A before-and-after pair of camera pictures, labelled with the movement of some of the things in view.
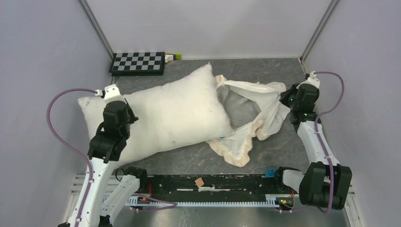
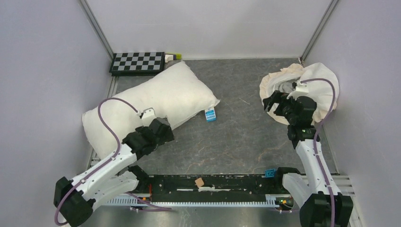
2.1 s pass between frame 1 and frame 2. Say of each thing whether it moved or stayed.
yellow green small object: stayed
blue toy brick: stayed
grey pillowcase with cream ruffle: moved
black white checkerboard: stayed
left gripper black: moved
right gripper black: stayed
